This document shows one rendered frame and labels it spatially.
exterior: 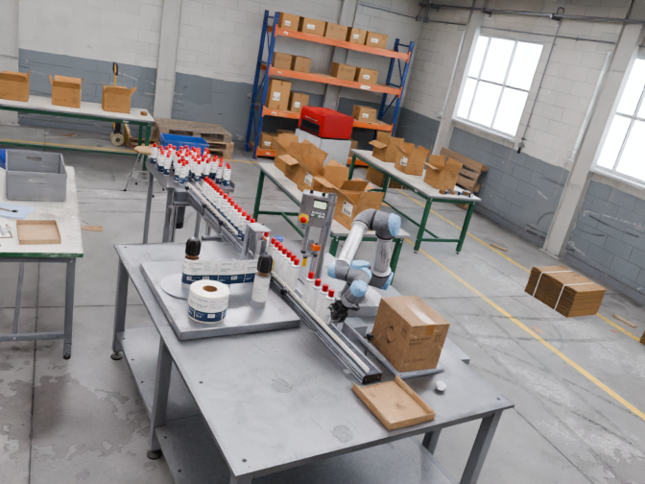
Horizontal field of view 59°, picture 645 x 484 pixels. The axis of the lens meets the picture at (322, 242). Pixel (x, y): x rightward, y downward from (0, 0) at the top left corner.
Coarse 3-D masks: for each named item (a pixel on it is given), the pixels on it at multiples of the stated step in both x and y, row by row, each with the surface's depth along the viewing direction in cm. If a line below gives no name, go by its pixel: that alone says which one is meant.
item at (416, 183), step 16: (352, 160) 865; (368, 160) 816; (400, 176) 752; (416, 176) 772; (416, 192) 717; (432, 192) 700; (416, 224) 772; (464, 224) 732; (416, 240) 712; (432, 240) 719; (448, 240) 730
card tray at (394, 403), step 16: (384, 384) 275; (400, 384) 275; (368, 400) 255; (384, 400) 262; (400, 400) 265; (416, 400) 266; (384, 416) 245; (400, 416) 254; (416, 416) 256; (432, 416) 255
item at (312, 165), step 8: (304, 160) 588; (312, 160) 592; (320, 160) 597; (304, 168) 580; (312, 168) 595; (320, 168) 600; (304, 176) 581; (312, 176) 566; (320, 176) 563; (304, 184) 581; (312, 184) 565; (320, 184) 566
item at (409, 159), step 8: (400, 144) 788; (408, 144) 793; (400, 152) 783; (408, 152) 797; (416, 152) 761; (424, 152) 765; (400, 160) 781; (408, 160) 763; (416, 160) 766; (424, 160) 772; (400, 168) 780; (408, 168) 767; (416, 168) 771
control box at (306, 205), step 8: (304, 192) 327; (320, 192) 334; (304, 200) 326; (312, 200) 326; (328, 200) 325; (304, 208) 328; (312, 208) 328; (304, 216) 330; (304, 224) 331; (312, 224) 331; (320, 224) 330
